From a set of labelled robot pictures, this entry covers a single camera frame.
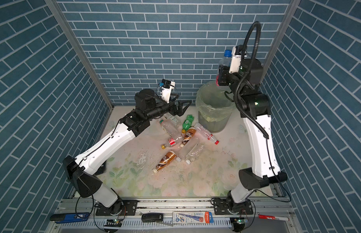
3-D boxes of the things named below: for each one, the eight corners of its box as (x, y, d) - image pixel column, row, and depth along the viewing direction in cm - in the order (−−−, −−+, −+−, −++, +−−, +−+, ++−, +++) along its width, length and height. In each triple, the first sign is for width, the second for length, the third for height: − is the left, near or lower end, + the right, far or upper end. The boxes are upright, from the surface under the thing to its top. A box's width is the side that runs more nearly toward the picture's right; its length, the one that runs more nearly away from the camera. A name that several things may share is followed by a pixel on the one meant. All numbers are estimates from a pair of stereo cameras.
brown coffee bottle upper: (178, 146, 97) (178, 143, 94) (189, 129, 107) (189, 125, 104) (185, 149, 96) (185, 146, 93) (195, 131, 105) (195, 128, 102)
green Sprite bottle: (179, 131, 105) (179, 129, 102) (188, 116, 114) (188, 113, 112) (186, 134, 103) (186, 131, 101) (194, 118, 113) (194, 116, 110)
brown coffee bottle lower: (152, 170, 88) (150, 167, 84) (172, 153, 95) (171, 149, 91) (156, 176, 86) (155, 172, 82) (176, 157, 93) (176, 154, 89)
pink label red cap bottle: (192, 129, 108) (193, 125, 104) (196, 126, 110) (197, 122, 106) (215, 146, 99) (217, 142, 95) (219, 142, 101) (220, 138, 97)
